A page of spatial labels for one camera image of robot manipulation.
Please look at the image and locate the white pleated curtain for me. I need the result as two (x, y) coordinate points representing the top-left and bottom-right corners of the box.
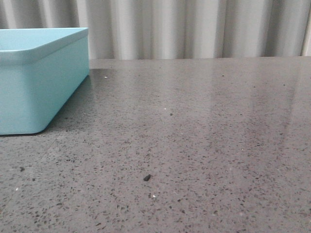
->
(0, 0), (311, 60)

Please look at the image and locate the light blue storage box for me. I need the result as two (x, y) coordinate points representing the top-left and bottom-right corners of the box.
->
(0, 28), (89, 135)

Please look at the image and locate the small black debris chip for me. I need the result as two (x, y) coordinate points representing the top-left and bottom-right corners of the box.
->
(143, 174), (151, 181)

